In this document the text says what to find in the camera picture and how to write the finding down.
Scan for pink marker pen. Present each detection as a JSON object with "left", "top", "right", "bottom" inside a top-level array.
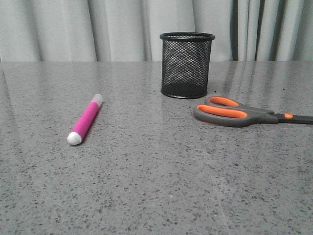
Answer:
[{"left": 67, "top": 94, "right": 103, "bottom": 145}]

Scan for grey orange scissors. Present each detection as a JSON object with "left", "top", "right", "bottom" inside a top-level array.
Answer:
[{"left": 193, "top": 96, "right": 313, "bottom": 127}]

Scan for black mesh pen cup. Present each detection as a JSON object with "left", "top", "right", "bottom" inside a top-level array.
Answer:
[{"left": 159, "top": 32, "right": 215, "bottom": 99}]

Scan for grey curtain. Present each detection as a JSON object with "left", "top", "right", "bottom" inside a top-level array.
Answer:
[{"left": 0, "top": 0, "right": 313, "bottom": 62}]

